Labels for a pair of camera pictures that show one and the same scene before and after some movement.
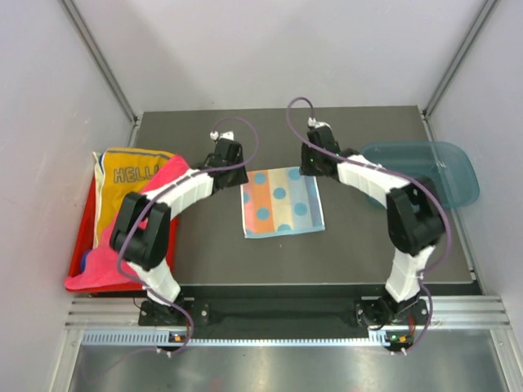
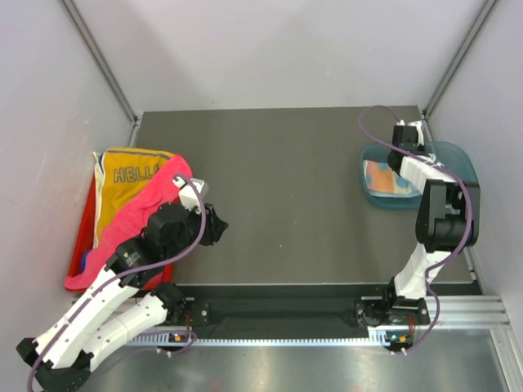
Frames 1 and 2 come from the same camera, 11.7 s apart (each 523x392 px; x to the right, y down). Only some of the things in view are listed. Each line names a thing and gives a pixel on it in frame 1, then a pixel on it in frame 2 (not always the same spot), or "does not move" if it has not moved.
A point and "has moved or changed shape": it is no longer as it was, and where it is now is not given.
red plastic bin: x=86 y=239 does not move
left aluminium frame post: x=105 y=66 does not move
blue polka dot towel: x=281 y=202 has moved or changed shape
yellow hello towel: x=119 y=171 does not move
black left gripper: x=241 y=179 → x=215 y=226
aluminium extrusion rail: x=471 y=312 does not move
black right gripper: x=306 y=169 → x=421 y=149
